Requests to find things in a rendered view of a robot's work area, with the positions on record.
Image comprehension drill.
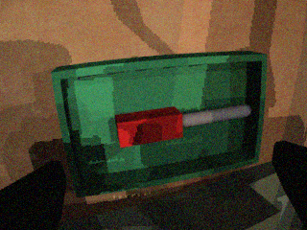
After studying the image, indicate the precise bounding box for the green tray floor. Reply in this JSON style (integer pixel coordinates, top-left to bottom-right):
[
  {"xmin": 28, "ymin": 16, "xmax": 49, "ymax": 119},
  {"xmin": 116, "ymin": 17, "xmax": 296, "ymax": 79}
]
[{"xmin": 65, "ymin": 61, "xmax": 248, "ymax": 176}]

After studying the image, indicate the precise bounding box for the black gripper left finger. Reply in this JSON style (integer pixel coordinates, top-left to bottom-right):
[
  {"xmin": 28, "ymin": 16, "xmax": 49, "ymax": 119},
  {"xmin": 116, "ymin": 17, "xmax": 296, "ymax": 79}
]
[{"xmin": 0, "ymin": 160, "xmax": 66, "ymax": 230}]

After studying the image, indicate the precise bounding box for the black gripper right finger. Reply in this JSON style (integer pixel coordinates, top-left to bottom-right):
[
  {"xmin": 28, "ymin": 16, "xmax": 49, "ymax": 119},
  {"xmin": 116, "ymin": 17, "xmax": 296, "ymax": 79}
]
[{"xmin": 272, "ymin": 141, "xmax": 307, "ymax": 230}]

